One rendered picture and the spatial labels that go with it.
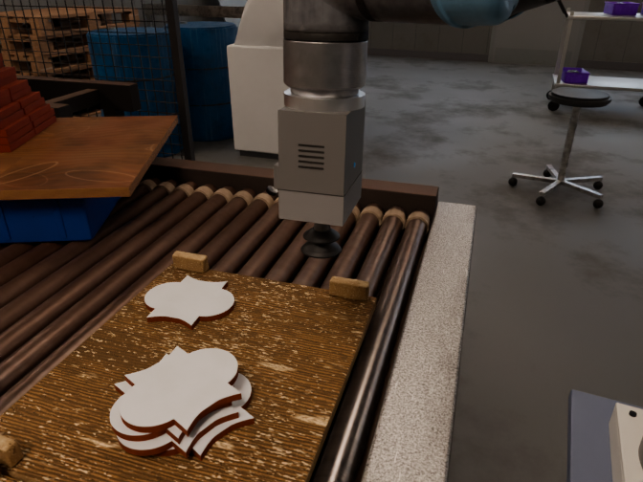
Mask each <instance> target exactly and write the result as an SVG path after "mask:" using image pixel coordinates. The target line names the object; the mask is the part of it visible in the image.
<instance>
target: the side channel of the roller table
mask: <svg viewBox="0 0 643 482"><path fill-rule="evenodd" d="M152 177H156V178H158V179H159V180H160V181H161V182H166V181H168V180H170V179H172V180H175V181H177V182H178V183H179V184H180V185H181V184H185V183H186V182H194V183H196V184H197V185H198V187H200V186H204V185H205V184H212V185H214V186H215V187H216V188H217V190H218V189H219V188H223V187H224V186H231V187H233V188H234V189H235V190H236V192H238V191H241V190H243V189H244V188H250V189H252V190H253V191H254V192H255V194H256V195H257V194H259V193H262V192H263V191H265V190H266V188H267V186H274V170H273V169H272V168H262V167H253V166H244V165H235V164H218V163H209V162H199V161H191V160H181V159H172V158H164V157H156V158H155V159H154V161H153V162H152V164H151V166H150V167H149V169H148V170H147V172H146V173H145V175H144V176H143V179H144V180H146V179H150V178H152ZM438 190H439V187H438V186H424V185H416V184H407V183H397V182H389V181H379V180H370V179H362V192H361V198H360V200H359V201H358V204H359V205H360V206H361V209H362V210H363V209H364V208H366V206H367V205H369V204H372V203H375V204H378V205H380V206H381V207H382V208H383V210H384V215H385V213H386V212H387V211H388V210H389V209H390V208H391V207H394V206H399V207H401V208H403V209H404V210H405V211H406V213H407V219H408V217H409V215H410V214H411V213H412V212H413V211H414V210H415V209H417V208H422V209H424V210H426V211H427V212H428V214H429V215H430V221H431V223H430V227H429V229H430V228H431V225H432V219H433V216H434V213H435V209H436V205H437V199H438ZM384 215H383V217H384Z"/></svg>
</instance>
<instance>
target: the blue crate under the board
mask: <svg viewBox="0 0 643 482"><path fill-rule="evenodd" d="M120 199H121V197H99V198H65V199H31V200H0V243H24V242H53V241H81V240H92V239H93V238H94V237H95V235H96V234H97V232H98V231H99V229H100V227H101V226H102V224H103V223H104V222H105V220H106V219H107V217H108V216H109V214H110V213H111V211H112V210H113V208H114V207H115V205H116V204H117V203H118V202H119V201H120Z"/></svg>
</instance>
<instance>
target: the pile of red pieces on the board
mask: <svg viewBox="0 0 643 482"><path fill-rule="evenodd" d="M54 114H55V110H54V108H51V106H50V103H45V99H44V98H42V97H41V96H40V92H32V89H31V86H29V83H28V80H27V79H17V77H16V71H15V67H4V64H3V56H2V54H0V153H5V152H12V151H13V150H15V149H16V148H18V147H19V146H21V145H22V144H24V143H25V142H27V141H28V140H30V139H31V138H33V137H34V136H35V135H37V134H38V133H40V132H41V131H43V130H44V129H46V128H47V127H49V126H50V125H52V124H53V123H55V122H56V117H55V116H54Z"/></svg>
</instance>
